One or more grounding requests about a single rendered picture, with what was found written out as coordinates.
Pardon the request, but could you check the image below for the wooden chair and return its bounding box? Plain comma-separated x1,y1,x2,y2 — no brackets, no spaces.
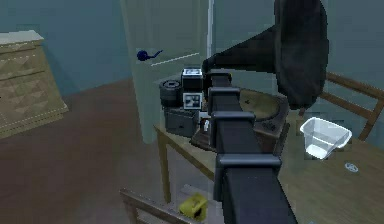
119,187,201,224
298,71,384,142

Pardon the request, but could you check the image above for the beige chest of drawers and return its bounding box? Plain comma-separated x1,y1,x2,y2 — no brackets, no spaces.
0,29,70,140

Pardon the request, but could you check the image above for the black horn gramophone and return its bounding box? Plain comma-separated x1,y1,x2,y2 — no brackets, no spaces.
189,0,331,158

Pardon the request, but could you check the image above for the blue door handle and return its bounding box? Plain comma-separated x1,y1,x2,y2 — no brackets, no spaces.
136,49,164,63

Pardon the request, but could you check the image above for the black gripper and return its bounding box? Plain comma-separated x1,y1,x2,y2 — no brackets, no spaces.
158,77,201,139

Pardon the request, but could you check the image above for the clear plastic container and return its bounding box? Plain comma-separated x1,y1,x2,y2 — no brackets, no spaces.
299,116,353,160

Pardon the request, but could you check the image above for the wooden table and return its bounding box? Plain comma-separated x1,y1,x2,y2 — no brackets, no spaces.
153,109,384,224

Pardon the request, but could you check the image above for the yellow box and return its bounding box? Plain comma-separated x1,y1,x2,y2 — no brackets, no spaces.
178,192,208,222

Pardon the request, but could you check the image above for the small round white disc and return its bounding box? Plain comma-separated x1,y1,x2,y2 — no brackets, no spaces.
344,162,360,174

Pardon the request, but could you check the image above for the pale green room door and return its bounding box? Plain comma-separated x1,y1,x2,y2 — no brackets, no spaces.
119,0,215,145

